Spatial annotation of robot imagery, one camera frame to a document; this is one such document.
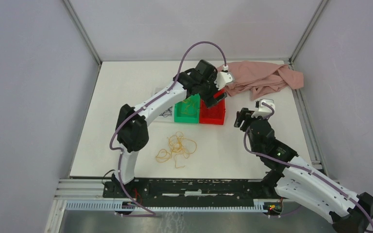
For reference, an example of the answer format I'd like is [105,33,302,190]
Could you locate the red plastic bin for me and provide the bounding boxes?
[199,100,226,125]

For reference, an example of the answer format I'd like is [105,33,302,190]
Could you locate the aluminium frame rail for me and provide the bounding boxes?
[53,179,346,202]

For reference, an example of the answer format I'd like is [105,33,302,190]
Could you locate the white slotted cable duct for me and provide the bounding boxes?
[65,200,267,213]

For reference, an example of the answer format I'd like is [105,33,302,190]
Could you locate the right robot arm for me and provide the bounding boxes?
[234,108,373,233]

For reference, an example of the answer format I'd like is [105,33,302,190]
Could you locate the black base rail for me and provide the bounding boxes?
[102,178,283,208]

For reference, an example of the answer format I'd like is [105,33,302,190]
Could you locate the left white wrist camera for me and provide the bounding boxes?
[214,65,235,90]

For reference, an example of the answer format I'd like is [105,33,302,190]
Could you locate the yellow wire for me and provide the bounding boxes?
[181,96,201,117]

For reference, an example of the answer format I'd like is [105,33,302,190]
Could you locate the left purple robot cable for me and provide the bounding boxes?
[109,41,228,217]

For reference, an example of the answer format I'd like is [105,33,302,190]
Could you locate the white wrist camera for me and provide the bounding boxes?
[253,99,275,119]
[214,65,235,90]

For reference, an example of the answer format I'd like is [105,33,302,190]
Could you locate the right controller board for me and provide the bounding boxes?
[263,202,283,216]

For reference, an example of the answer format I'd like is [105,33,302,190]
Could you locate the wire bundle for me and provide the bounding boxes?
[155,131,198,169]

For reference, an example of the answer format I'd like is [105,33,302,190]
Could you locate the pink cloth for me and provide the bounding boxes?
[224,61,304,100]

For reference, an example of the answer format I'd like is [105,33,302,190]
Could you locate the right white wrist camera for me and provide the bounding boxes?
[253,99,275,119]

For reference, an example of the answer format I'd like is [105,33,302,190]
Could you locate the clear plastic bin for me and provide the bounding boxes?
[152,86,175,123]

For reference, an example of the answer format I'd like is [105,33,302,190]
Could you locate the green plastic bin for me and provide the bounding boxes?
[174,95,201,124]

